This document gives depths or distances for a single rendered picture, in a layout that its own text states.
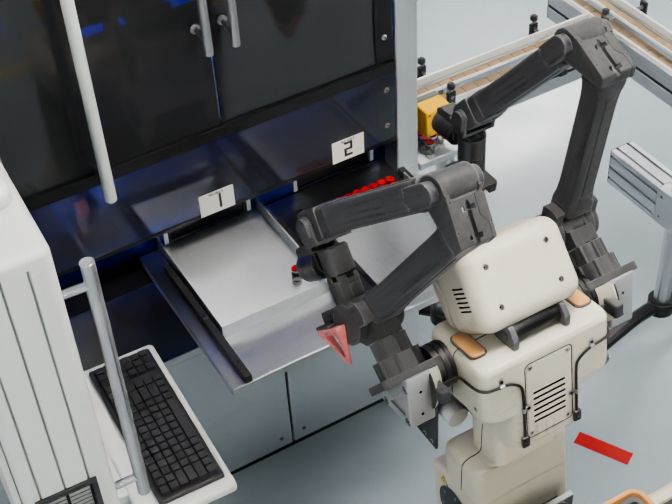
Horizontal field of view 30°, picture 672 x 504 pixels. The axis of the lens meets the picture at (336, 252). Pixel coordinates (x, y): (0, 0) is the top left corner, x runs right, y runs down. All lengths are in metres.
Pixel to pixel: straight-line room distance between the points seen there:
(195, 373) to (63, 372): 1.03
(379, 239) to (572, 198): 0.69
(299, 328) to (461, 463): 0.49
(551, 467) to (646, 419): 1.21
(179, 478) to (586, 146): 1.02
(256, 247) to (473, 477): 0.80
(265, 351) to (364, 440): 1.01
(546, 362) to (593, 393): 1.57
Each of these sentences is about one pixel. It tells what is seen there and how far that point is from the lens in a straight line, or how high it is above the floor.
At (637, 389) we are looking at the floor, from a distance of 3.78.
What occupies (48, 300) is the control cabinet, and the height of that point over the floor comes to 1.45.
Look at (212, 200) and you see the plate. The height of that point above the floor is 1.03.
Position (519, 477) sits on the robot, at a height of 0.84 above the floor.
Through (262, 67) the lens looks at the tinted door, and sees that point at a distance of 2.68.
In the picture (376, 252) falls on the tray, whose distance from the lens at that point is 2.84.
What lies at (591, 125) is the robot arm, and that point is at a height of 1.49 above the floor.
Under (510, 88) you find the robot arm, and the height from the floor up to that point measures 1.46.
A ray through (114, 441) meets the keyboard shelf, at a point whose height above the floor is 0.80.
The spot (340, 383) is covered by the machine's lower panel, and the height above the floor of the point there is 0.24.
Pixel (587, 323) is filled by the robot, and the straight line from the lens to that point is 2.21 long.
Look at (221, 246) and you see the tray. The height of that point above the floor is 0.88.
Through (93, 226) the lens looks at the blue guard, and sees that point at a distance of 2.70.
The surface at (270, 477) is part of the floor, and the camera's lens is 3.55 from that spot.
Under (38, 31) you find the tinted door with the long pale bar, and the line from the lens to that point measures 2.43.
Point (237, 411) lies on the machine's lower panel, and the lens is 3.29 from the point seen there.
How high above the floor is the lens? 2.81
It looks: 43 degrees down
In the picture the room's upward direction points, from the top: 4 degrees counter-clockwise
